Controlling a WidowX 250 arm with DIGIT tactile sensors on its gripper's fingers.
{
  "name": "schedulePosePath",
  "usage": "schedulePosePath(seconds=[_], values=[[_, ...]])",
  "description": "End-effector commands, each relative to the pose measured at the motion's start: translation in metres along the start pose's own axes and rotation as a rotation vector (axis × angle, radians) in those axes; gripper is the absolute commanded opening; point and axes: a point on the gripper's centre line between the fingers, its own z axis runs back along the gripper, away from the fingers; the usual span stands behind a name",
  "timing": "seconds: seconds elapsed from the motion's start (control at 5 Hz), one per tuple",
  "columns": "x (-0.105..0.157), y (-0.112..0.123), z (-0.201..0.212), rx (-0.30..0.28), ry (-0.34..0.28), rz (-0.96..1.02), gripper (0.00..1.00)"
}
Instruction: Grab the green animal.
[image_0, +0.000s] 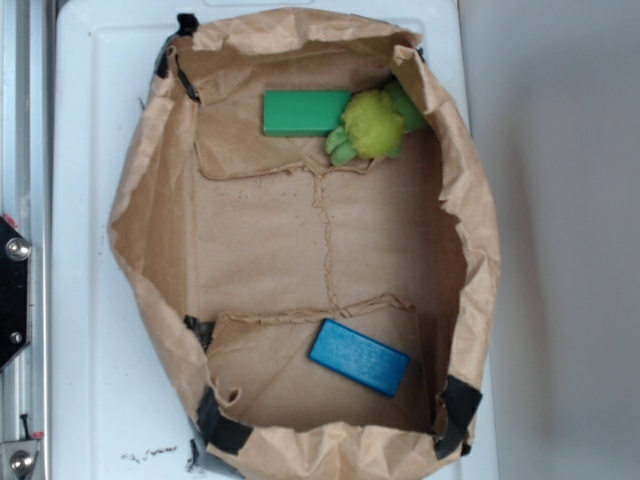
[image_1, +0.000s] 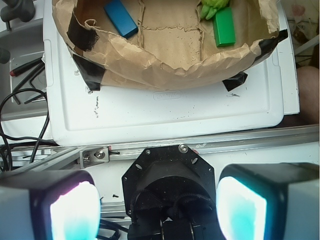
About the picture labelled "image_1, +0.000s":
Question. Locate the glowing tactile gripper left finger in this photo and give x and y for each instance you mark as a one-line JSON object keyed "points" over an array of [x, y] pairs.
{"points": [[49, 205]]}

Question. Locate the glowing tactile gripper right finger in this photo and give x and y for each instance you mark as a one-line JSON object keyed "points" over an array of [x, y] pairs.
{"points": [[269, 201]]}

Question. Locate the green plush animal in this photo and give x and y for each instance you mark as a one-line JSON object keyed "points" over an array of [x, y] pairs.
{"points": [[211, 7]]}

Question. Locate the red-tipped screwdriver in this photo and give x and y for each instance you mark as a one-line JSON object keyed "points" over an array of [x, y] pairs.
{"points": [[24, 67]]}

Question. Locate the brown paper bag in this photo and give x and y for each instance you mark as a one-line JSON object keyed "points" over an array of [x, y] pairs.
{"points": [[173, 49]]}

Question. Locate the green rectangular block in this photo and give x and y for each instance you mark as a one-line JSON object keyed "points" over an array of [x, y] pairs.
{"points": [[223, 26]]}

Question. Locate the blue rectangular block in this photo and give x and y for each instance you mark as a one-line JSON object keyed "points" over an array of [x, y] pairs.
{"points": [[121, 19]]}

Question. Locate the aluminium extrusion rail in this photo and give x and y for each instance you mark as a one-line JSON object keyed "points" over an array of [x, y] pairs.
{"points": [[60, 157]]}

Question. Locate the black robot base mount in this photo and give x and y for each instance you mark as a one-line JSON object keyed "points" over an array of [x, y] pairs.
{"points": [[170, 196]]}

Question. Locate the grey clamp handle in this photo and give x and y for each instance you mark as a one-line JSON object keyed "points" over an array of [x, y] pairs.
{"points": [[17, 9]]}

